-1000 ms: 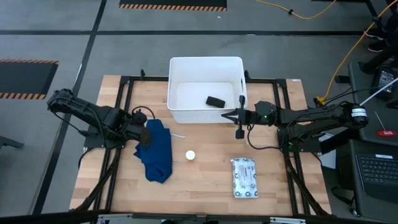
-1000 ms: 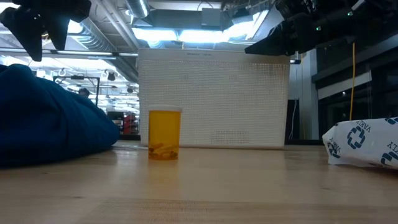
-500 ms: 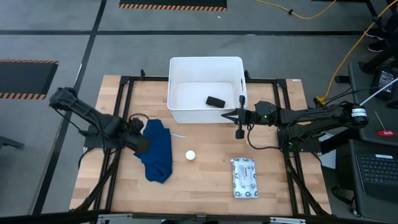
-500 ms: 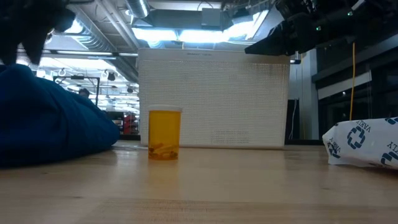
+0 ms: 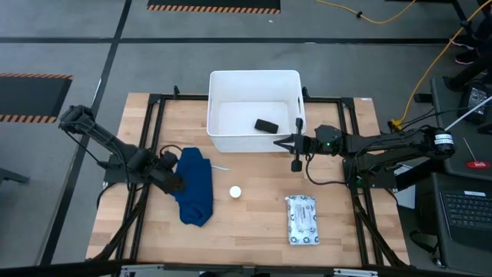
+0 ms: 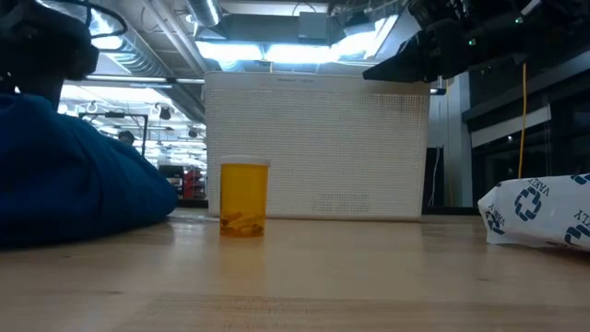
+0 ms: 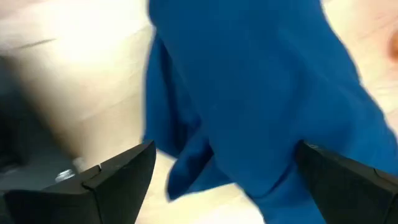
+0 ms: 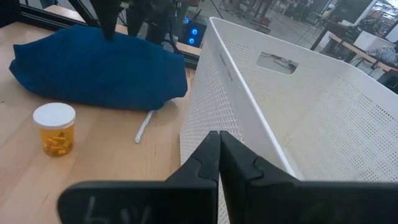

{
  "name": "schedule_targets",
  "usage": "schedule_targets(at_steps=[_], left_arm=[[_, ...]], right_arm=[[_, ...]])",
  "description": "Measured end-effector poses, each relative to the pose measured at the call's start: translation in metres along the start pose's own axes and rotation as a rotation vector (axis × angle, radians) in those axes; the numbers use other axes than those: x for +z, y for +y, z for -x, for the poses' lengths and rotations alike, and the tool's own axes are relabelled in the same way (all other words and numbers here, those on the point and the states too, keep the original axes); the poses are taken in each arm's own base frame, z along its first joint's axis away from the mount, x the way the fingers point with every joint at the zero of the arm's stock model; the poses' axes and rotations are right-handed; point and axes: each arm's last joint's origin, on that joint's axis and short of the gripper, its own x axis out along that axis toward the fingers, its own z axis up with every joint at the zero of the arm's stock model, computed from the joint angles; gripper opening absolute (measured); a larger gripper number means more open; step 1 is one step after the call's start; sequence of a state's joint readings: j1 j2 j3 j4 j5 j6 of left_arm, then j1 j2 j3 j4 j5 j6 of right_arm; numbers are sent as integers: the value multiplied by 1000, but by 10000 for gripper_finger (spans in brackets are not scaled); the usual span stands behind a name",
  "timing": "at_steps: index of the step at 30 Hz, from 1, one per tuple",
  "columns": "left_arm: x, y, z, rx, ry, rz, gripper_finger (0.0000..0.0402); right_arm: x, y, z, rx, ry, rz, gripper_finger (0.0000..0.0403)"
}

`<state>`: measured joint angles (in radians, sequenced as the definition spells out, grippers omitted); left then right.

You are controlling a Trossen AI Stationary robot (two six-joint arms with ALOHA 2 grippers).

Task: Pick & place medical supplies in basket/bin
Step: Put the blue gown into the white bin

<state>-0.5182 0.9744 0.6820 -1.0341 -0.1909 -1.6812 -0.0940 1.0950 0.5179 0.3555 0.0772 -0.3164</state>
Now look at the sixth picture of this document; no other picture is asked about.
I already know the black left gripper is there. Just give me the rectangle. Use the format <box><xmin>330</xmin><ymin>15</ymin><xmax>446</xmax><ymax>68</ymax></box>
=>
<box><xmin>0</xmin><ymin>0</ymin><xmax>100</xmax><ymax>110</ymax></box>

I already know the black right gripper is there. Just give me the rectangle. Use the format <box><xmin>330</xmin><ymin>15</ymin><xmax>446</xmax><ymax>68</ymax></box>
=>
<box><xmin>362</xmin><ymin>0</ymin><xmax>490</xmax><ymax>85</ymax></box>

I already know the dark blue cloth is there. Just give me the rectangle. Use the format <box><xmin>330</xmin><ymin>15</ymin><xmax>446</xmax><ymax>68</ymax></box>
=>
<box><xmin>0</xmin><ymin>91</ymin><xmax>179</xmax><ymax>248</ymax></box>

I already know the amber pill bottle white cap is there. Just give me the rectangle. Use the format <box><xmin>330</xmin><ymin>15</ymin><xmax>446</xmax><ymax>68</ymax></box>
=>
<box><xmin>218</xmin><ymin>155</ymin><xmax>271</xmax><ymax>239</ymax></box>

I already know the white perforated plastic basket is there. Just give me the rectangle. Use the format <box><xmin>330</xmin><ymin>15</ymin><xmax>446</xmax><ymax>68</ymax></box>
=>
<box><xmin>204</xmin><ymin>71</ymin><xmax>432</xmax><ymax>221</ymax></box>

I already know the grey ceiling box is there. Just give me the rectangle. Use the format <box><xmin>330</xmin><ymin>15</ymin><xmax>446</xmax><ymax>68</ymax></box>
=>
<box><xmin>298</xmin><ymin>11</ymin><xmax>330</xmax><ymax>41</ymax></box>

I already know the red cabinet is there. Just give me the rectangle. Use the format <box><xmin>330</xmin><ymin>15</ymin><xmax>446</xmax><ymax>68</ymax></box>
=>
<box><xmin>183</xmin><ymin>168</ymin><xmax>205</xmax><ymax>200</ymax></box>

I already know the white packet with blue print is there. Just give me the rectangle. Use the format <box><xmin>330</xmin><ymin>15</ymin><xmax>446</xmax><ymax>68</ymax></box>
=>
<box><xmin>477</xmin><ymin>172</ymin><xmax>590</xmax><ymax>253</ymax></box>

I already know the black metal gantry frame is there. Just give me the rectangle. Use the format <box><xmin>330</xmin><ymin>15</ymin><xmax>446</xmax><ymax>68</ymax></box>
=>
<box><xmin>77</xmin><ymin>112</ymin><xmax>149</xmax><ymax>159</ymax></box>

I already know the long yellow power cable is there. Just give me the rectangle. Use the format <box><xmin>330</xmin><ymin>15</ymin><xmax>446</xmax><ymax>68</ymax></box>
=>
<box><xmin>517</xmin><ymin>62</ymin><xmax>528</xmax><ymax>180</ymax></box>

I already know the silver round air duct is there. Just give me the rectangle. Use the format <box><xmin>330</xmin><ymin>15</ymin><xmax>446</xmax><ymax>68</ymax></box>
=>
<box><xmin>185</xmin><ymin>0</ymin><xmax>223</xmax><ymax>28</ymax></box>

